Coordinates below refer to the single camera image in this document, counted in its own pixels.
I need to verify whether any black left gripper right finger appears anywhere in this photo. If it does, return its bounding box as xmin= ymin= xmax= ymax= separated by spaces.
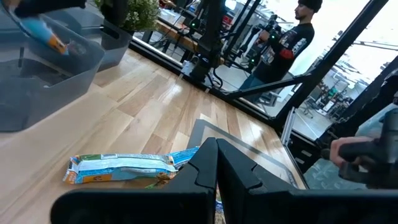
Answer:
xmin=216 ymin=138 xmax=398 ymax=224

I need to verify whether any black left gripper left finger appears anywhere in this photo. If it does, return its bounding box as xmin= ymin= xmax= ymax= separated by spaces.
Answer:
xmin=50 ymin=138 xmax=218 ymax=224

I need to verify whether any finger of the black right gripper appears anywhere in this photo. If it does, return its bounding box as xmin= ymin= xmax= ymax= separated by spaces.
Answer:
xmin=14 ymin=0 xmax=50 ymax=18
xmin=49 ymin=0 xmax=87 ymax=16

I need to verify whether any person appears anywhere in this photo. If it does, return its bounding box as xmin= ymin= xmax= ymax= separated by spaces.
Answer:
xmin=303 ymin=102 xmax=398 ymax=190
xmin=239 ymin=0 xmax=324 ymax=103

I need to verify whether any person's hand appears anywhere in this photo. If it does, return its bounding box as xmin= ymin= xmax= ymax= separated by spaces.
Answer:
xmin=328 ymin=136 xmax=374 ymax=168

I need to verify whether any green plant in black pot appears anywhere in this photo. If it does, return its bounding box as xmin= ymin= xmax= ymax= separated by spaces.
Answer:
xmin=93 ymin=0 xmax=161 ymax=32

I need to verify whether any wooden table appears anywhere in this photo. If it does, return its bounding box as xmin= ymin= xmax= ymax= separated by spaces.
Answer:
xmin=154 ymin=17 xmax=226 ymax=67

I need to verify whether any black background robot rig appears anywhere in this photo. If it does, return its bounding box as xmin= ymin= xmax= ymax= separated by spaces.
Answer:
xmin=222 ymin=0 xmax=280 ymax=68

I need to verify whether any silver aluminium bracket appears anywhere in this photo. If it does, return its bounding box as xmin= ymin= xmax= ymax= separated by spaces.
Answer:
xmin=280 ymin=106 xmax=297 ymax=146

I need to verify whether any black aluminium table frame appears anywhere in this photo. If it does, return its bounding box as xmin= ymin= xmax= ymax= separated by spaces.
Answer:
xmin=129 ymin=0 xmax=398 ymax=175

